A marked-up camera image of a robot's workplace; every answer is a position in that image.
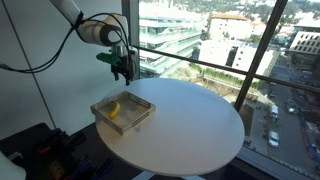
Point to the round white table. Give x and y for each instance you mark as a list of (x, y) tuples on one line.
[(193, 131)]

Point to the horizontal window railing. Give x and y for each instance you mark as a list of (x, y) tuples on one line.
[(229, 69)]

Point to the light wooden tray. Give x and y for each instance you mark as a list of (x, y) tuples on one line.
[(133, 109)]

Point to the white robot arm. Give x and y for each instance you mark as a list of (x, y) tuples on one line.
[(111, 32)]

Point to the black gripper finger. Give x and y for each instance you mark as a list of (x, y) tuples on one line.
[(116, 76), (128, 78)]

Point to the white rounded object corner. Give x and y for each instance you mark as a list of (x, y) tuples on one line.
[(9, 170)]

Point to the yellow banana plush toy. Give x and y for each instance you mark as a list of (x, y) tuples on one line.
[(115, 111)]

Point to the dark window frame post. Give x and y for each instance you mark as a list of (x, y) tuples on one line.
[(267, 35)]

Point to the orange handled clamp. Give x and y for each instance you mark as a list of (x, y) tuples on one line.
[(54, 155)]

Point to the green black gripper body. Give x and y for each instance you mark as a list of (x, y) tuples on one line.
[(120, 57)]

